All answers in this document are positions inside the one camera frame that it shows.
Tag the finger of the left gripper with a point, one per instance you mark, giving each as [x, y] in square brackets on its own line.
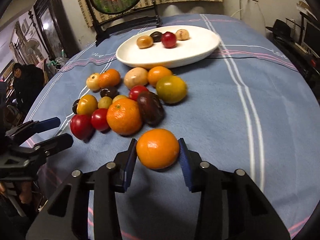
[30, 128]
[54, 145]

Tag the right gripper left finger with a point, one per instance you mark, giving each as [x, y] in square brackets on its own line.
[125, 164]

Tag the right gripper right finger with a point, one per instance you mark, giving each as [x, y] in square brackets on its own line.
[189, 163]

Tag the large orange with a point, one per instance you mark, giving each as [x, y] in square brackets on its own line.
[157, 149]

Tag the large orange mandarin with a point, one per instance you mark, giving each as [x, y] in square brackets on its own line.
[123, 117]

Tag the dark brown passion fruit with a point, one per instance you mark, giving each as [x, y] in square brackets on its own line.
[150, 108]

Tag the yellow orange tomato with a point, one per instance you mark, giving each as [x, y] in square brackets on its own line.
[87, 105]

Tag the small yellow-green fruit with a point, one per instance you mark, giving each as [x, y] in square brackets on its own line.
[118, 98]
[105, 102]

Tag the red cherry tomato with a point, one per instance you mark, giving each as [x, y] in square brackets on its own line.
[136, 90]

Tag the green yellow tomato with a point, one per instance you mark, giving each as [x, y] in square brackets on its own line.
[171, 89]

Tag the small orange mandarin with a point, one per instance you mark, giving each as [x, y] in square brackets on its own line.
[111, 77]

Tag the person's left hand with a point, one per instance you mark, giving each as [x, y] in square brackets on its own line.
[25, 195]

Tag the person in dark clothes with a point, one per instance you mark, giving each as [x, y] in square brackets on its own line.
[28, 83]

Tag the dark small plum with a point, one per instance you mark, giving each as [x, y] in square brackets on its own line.
[109, 91]

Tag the cream apple-shaped fruit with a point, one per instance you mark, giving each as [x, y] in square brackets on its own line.
[92, 82]

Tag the standing fan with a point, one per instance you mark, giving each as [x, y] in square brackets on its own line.
[32, 50]

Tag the blue striped tablecloth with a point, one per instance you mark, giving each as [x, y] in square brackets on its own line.
[247, 107]

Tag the beige round fruit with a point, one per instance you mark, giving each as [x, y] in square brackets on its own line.
[136, 76]

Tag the orange round fruit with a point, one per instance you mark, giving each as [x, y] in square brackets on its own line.
[156, 73]

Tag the dark framed mirror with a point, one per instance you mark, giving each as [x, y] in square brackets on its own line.
[55, 29]

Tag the white oval plate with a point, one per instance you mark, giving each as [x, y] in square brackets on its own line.
[201, 44]

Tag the tan fruit on plate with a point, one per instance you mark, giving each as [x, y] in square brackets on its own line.
[144, 42]

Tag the red plum on plate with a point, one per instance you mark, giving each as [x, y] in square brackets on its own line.
[169, 40]

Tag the pale spotted fruit on plate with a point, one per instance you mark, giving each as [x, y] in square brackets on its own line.
[182, 35]

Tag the dark plum on plate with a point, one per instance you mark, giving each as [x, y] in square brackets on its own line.
[156, 36]

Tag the black hat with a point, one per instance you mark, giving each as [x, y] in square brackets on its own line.
[280, 29]

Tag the round painted screen on stand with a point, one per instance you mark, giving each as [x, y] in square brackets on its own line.
[104, 12]

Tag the computer monitor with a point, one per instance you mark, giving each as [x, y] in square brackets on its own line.
[311, 38]

